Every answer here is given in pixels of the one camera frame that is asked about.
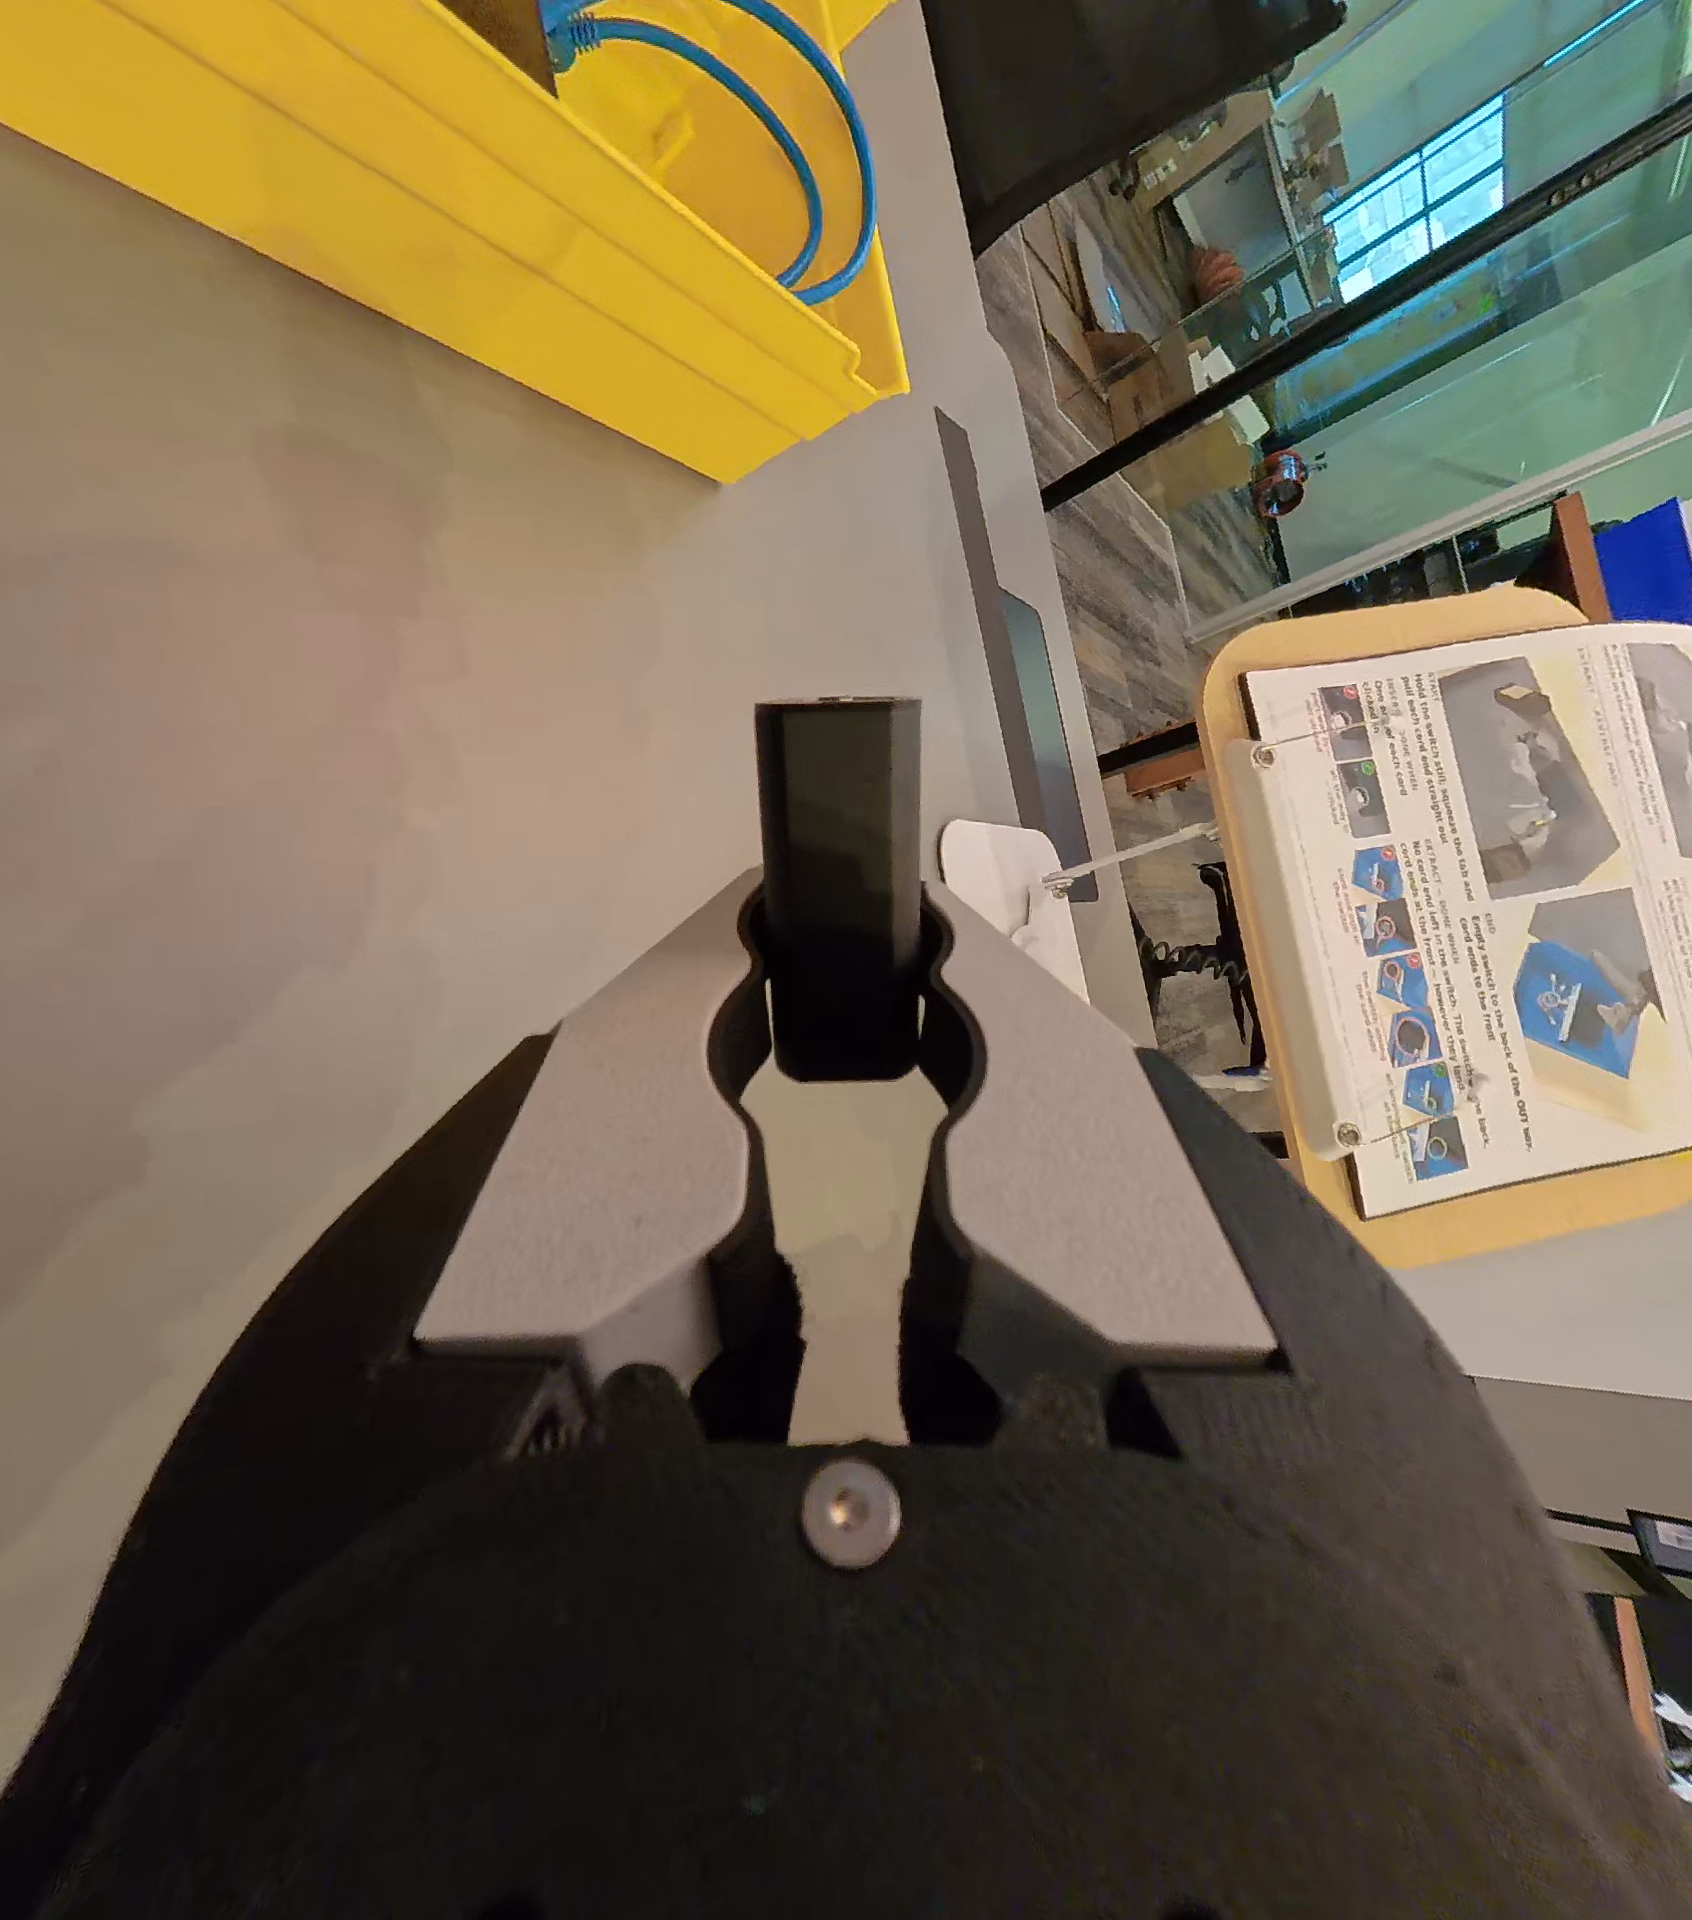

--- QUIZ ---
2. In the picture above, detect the yellow plastic bin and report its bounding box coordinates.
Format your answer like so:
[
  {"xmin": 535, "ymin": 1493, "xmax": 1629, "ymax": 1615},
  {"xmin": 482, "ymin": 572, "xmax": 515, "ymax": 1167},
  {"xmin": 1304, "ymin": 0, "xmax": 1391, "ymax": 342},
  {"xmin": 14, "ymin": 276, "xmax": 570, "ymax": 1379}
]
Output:
[{"xmin": 0, "ymin": 0, "xmax": 912, "ymax": 486}]

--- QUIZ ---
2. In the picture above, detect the dark clear bin divider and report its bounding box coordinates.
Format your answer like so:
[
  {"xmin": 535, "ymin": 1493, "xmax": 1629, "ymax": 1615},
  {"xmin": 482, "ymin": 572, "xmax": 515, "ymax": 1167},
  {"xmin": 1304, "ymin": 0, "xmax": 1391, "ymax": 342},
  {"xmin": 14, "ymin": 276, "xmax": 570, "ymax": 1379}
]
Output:
[{"xmin": 448, "ymin": 0, "xmax": 564, "ymax": 95}]

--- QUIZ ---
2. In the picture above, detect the instruction sheet on board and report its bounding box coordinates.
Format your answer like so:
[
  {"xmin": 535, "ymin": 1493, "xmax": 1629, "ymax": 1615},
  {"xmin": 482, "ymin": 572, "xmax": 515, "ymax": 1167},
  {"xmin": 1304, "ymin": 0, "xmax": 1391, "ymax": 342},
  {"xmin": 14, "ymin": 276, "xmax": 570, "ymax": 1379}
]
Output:
[{"xmin": 1195, "ymin": 583, "xmax": 1692, "ymax": 1274}]

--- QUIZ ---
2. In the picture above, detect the white mount plate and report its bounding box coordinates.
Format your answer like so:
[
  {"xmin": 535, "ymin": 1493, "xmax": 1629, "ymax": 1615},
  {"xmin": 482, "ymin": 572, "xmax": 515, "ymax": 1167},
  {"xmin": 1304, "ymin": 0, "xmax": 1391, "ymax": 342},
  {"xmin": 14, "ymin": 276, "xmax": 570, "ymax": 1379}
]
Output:
[{"xmin": 936, "ymin": 816, "xmax": 1088, "ymax": 991}]

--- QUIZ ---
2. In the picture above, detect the black network switch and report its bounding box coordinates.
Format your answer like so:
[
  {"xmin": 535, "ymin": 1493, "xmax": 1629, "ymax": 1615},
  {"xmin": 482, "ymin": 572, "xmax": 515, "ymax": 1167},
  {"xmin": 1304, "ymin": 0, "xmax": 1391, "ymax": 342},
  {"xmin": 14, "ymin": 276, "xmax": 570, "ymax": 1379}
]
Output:
[{"xmin": 752, "ymin": 693, "xmax": 928, "ymax": 1086}]

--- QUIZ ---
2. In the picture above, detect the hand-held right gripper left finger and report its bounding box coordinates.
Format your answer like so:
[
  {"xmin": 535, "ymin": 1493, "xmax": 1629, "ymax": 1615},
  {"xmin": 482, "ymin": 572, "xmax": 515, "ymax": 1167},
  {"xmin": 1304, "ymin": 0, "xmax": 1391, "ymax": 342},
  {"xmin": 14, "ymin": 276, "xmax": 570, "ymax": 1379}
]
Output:
[{"xmin": 415, "ymin": 866, "xmax": 797, "ymax": 1379}]

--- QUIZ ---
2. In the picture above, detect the glass partition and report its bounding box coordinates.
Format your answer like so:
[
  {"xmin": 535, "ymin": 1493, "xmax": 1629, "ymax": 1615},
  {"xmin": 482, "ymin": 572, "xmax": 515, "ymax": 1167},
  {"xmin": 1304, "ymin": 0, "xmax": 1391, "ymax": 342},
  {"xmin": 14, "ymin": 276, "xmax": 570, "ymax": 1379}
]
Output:
[{"xmin": 1041, "ymin": 0, "xmax": 1692, "ymax": 640}]

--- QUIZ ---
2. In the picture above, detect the black chair backrest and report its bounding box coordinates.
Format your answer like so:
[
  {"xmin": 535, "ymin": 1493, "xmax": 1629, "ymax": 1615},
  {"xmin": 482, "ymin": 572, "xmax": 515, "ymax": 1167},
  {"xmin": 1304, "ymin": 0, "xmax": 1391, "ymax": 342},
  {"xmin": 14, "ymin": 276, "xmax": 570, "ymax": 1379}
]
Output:
[{"xmin": 920, "ymin": 0, "xmax": 1351, "ymax": 260}]

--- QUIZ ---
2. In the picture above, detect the blue ethernet cable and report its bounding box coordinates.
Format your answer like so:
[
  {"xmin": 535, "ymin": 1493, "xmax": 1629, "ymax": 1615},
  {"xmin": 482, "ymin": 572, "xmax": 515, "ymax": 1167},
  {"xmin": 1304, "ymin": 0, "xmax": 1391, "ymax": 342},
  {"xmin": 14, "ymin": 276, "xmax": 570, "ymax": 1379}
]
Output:
[{"xmin": 547, "ymin": 0, "xmax": 878, "ymax": 309}]

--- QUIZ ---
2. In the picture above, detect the blue box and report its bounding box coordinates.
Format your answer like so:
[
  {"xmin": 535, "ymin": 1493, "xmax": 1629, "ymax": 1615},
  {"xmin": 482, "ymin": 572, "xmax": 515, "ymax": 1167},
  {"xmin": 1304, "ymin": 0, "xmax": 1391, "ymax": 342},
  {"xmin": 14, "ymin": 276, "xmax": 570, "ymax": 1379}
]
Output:
[{"xmin": 1593, "ymin": 497, "xmax": 1692, "ymax": 629}]

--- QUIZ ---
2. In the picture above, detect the thin metal rod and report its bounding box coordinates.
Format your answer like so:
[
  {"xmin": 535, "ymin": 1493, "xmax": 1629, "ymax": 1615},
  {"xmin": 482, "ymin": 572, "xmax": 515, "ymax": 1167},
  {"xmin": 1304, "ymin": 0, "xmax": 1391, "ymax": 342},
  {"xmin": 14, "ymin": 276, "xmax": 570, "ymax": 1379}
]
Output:
[{"xmin": 1048, "ymin": 828, "xmax": 1226, "ymax": 902}]

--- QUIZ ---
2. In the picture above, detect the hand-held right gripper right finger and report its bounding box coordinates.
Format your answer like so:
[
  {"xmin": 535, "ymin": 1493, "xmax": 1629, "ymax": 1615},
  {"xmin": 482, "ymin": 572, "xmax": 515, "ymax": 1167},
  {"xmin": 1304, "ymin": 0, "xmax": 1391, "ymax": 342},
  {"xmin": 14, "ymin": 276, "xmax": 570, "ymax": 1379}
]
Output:
[{"xmin": 912, "ymin": 884, "xmax": 1297, "ymax": 1398}]

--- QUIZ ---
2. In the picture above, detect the black coiled cable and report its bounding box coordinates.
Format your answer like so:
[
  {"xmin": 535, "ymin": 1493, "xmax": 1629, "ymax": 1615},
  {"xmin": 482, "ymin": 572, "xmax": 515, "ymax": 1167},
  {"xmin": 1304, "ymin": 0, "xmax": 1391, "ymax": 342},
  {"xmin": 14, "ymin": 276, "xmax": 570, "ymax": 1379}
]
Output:
[{"xmin": 1138, "ymin": 862, "xmax": 1268, "ymax": 1081}]

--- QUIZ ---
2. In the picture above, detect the cardboard box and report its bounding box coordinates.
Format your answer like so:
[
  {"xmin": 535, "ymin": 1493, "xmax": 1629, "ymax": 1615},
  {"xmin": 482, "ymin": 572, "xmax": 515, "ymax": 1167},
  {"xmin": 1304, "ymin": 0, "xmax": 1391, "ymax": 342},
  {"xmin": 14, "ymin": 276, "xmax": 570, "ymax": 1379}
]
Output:
[{"xmin": 1086, "ymin": 321, "xmax": 1268, "ymax": 497}]

